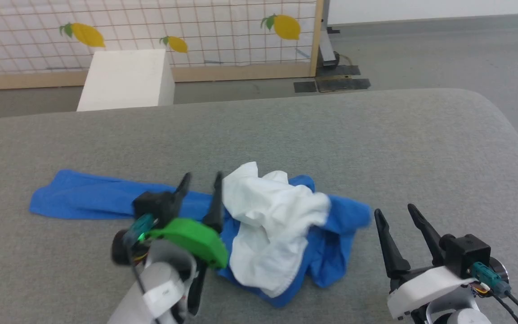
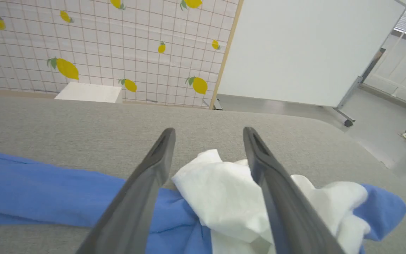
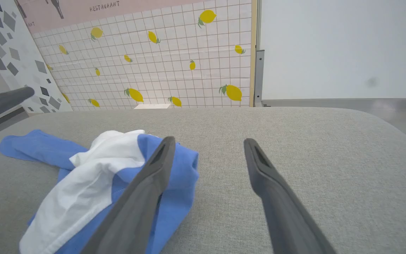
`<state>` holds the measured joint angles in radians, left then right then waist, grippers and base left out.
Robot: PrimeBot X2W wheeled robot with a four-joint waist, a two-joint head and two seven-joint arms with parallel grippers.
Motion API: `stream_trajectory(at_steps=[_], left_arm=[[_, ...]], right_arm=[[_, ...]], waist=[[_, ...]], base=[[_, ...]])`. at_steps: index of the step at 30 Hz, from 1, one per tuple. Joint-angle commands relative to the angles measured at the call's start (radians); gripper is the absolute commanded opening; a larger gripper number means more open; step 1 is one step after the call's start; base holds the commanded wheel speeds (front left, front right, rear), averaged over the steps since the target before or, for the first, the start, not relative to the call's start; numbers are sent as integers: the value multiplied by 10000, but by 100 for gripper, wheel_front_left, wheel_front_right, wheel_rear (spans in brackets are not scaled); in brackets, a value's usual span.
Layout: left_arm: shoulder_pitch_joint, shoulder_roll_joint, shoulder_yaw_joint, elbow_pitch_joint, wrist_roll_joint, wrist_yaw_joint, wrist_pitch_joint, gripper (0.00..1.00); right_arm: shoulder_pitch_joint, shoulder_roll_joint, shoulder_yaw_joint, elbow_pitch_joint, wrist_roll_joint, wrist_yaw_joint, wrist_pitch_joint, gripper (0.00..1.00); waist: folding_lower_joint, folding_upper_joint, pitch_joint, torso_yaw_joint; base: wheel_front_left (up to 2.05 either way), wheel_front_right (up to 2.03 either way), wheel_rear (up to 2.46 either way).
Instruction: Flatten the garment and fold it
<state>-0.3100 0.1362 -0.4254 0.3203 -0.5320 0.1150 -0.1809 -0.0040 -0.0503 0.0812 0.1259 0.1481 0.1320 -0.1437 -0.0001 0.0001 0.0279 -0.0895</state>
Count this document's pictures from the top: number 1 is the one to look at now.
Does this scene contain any blue garment with white lining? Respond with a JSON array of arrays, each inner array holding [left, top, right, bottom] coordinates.
[[29, 161, 372, 309]]

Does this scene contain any dark flat floor plate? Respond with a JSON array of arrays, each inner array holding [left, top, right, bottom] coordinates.
[[315, 65, 371, 93]]

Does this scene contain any white rectangular box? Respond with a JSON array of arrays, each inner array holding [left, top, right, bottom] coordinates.
[[77, 49, 175, 112]]

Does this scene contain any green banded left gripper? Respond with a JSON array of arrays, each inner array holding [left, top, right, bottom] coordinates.
[[147, 171, 229, 270]]

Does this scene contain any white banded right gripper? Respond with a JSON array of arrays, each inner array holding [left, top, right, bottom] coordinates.
[[375, 203, 478, 322]]

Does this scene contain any teal cable connector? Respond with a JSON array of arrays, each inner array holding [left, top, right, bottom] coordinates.
[[471, 262, 511, 297]]

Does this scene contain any lemon print grid screen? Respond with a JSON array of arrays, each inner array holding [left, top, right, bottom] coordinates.
[[0, 0, 325, 90]]

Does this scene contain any grey metal stand post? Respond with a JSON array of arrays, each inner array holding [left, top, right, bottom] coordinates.
[[320, 0, 341, 69]]

